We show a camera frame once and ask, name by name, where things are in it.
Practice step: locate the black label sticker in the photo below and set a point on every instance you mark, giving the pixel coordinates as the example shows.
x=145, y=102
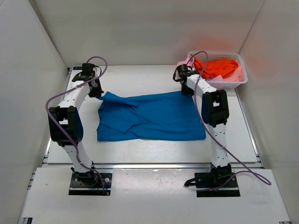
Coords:
x=77, y=68

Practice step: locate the orange t shirt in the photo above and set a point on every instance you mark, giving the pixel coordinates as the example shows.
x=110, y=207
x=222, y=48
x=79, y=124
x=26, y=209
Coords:
x=220, y=67

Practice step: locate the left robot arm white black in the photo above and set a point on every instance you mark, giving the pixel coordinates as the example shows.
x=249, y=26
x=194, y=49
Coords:
x=66, y=128

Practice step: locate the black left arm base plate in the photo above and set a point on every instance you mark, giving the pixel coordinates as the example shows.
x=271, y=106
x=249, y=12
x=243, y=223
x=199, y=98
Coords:
x=89, y=184

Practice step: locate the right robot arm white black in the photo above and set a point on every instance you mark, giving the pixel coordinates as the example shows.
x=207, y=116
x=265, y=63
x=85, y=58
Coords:
x=214, y=113

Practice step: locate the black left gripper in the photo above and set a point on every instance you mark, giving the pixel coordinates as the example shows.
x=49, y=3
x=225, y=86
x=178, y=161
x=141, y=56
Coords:
x=97, y=93

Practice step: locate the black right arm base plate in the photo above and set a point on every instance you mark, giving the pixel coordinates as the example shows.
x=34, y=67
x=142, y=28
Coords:
x=214, y=184

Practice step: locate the blue t shirt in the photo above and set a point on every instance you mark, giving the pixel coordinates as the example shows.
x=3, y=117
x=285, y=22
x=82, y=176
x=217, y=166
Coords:
x=166, y=116

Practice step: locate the white plastic laundry basket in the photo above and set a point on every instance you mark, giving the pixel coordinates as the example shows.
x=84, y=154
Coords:
x=201, y=59

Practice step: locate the light pink t shirt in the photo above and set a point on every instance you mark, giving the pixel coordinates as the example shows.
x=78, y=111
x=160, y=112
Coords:
x=236, y=76

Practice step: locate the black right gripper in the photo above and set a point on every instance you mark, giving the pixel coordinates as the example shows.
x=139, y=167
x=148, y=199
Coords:
x=190, y=92

